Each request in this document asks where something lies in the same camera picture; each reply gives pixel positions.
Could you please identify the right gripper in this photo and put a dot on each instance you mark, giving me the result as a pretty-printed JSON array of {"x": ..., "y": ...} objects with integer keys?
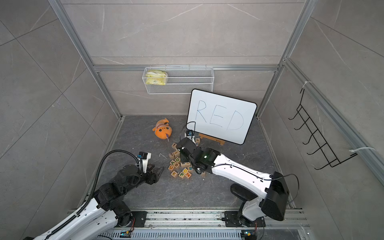
[{"x": 183, "y": 158}]

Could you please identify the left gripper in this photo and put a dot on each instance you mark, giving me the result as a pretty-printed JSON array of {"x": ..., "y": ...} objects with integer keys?
[{"x": 155, "y": 178}]

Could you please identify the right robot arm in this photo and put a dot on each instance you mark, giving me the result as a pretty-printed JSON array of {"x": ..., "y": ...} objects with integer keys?
[{"x": 262, "y": 194}]

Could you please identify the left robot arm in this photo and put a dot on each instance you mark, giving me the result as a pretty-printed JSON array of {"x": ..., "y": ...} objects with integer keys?
[{"x": 105, "y": 207}]

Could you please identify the white whiteboard with RED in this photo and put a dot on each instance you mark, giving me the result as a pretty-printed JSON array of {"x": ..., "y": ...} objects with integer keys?
[{"x": 221, "y": 117}]

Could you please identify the wooden block brown Q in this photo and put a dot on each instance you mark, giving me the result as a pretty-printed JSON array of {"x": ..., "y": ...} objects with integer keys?
[{"x": 185, "y": 165}]

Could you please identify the wooden block brown K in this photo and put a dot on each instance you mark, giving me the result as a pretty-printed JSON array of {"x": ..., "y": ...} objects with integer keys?
[{"x": 174, "y": 174}]

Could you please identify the wooden block red N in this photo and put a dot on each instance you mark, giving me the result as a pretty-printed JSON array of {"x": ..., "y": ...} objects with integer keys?
[{"x": 188, "y": 175}]

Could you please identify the orange plush fish toy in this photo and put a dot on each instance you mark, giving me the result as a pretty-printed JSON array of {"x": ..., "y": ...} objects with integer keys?
[{"x": 163, "y": 129}]

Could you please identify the wooden easel stand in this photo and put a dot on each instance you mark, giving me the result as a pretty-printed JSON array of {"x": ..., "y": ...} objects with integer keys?
[{"x": 221, "y": 142}]

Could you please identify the yellow packet in basket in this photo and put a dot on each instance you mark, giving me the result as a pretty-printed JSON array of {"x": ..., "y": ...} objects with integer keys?
[{"x": 156, "y": 77}]

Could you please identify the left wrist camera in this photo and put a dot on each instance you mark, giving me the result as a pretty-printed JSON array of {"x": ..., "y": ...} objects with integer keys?
[{"x": 143, "y": 158}]

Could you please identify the metal base rail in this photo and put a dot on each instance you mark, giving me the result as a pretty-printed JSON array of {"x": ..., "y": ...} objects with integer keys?
[{"x": 207, "y": 224}]

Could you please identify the white wire mesh basket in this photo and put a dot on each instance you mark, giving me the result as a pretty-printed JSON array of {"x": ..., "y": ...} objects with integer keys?
[{"x": 182, "y": 80}]

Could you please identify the black wall hook rack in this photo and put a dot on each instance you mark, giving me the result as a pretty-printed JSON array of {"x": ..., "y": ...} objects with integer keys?
[{"x": 317, "y": 137}]

